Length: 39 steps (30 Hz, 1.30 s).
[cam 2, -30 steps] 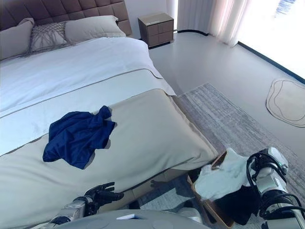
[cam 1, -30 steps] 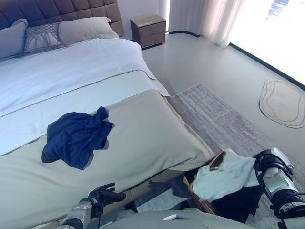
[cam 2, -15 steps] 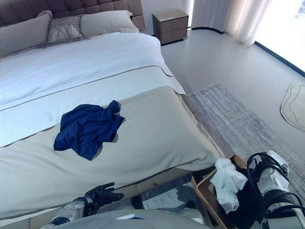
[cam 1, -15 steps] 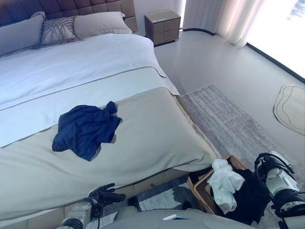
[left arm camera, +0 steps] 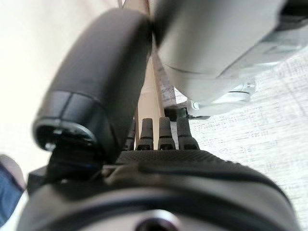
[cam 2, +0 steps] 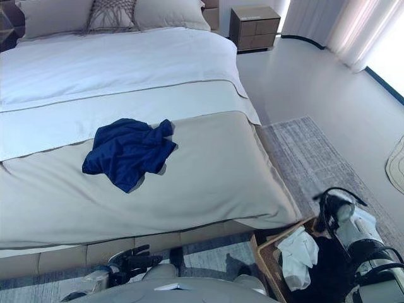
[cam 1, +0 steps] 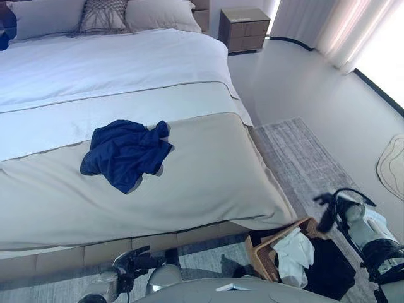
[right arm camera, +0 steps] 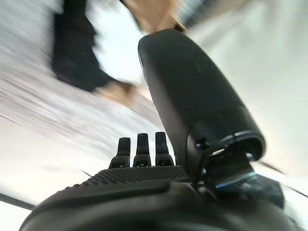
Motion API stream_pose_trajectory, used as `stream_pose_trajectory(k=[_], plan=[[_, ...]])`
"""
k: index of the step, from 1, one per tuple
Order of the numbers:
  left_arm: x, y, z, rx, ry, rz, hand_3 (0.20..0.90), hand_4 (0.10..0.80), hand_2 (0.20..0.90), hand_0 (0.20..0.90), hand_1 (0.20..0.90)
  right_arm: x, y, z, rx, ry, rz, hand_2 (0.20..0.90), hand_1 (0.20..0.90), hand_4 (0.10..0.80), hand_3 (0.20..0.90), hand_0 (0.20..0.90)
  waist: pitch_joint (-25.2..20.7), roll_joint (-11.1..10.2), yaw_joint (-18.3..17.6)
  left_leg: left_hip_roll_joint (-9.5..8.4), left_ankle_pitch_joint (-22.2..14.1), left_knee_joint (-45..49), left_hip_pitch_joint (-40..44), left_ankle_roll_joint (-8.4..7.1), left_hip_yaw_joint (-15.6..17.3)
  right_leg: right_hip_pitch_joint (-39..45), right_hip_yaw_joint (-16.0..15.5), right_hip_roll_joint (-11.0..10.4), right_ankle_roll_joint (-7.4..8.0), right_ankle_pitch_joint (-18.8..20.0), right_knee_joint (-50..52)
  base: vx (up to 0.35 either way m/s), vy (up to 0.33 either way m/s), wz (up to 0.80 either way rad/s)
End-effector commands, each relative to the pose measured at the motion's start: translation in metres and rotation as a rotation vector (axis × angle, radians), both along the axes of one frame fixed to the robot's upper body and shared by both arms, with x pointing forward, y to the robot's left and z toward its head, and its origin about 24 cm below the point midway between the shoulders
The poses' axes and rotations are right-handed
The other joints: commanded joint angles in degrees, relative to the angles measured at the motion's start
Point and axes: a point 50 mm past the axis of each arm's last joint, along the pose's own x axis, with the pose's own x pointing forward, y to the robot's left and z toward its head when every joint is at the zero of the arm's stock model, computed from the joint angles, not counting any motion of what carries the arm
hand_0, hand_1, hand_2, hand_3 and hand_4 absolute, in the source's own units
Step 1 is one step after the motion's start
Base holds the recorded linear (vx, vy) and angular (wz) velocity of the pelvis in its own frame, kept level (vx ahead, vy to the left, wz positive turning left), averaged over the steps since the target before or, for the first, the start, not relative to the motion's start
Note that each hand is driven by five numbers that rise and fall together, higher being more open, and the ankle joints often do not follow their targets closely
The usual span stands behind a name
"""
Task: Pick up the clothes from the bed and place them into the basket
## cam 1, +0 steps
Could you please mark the brown wooden nightstand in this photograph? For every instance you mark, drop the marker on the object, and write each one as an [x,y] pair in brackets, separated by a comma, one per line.
[246,31]

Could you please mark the brown tufted headboard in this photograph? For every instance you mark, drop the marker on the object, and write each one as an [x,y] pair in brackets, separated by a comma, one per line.
[202,19]

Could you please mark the bed with white grey bedding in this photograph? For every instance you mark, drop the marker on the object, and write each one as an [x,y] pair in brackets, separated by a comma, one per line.
[158,79]

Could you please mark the black curved curtain floor track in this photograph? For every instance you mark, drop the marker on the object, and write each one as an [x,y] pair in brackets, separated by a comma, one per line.
[290,40]

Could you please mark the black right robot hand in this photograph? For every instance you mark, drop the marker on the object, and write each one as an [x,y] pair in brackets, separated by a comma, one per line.
[328,214]

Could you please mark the grey robot torso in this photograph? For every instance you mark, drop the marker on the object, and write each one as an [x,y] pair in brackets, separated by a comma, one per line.
[221,293]

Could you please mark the grey patterned decorative pillow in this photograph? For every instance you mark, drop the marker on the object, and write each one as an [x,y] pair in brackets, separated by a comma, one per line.
[104,15]

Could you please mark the large grey striped rug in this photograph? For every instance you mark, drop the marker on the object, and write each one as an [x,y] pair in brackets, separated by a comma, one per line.
[300,151]

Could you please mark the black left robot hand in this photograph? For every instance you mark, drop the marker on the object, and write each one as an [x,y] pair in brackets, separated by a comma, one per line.
[132,262]

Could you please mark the silver left robot leg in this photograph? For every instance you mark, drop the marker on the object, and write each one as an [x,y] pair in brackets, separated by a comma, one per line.
[164,277]

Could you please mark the bright glass window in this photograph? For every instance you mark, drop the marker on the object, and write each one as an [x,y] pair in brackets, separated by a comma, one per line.
[388,63]

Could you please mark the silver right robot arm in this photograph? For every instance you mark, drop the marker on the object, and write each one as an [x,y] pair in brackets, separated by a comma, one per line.
[363,233]

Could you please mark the brown wicker laundry basket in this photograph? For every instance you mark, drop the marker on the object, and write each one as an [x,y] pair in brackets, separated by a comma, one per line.
[262,252]

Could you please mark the white garment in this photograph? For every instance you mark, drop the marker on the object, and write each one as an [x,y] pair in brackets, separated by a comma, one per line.
[293,255]

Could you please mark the black garment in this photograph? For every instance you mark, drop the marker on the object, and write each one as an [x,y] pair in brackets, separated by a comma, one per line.
[331,268]

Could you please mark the black window base frame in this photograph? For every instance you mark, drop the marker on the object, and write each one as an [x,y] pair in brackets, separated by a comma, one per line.
[378,91]

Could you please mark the beige pillow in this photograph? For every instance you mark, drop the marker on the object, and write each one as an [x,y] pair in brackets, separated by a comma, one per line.
[158,15]

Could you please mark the sheer white curtain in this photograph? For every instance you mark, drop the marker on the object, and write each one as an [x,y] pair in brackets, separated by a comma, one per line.
[300,22]

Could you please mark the navy blue garment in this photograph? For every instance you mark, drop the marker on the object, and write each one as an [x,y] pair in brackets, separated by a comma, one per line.
[126,154]

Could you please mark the large grey pillow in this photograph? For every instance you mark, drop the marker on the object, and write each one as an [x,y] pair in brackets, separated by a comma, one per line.
[47,19]

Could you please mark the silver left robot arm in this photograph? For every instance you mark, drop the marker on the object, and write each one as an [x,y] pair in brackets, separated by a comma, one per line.
[104,284]

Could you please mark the small beige oval rug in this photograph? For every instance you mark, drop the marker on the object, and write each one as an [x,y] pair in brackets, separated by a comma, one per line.
[393,164]

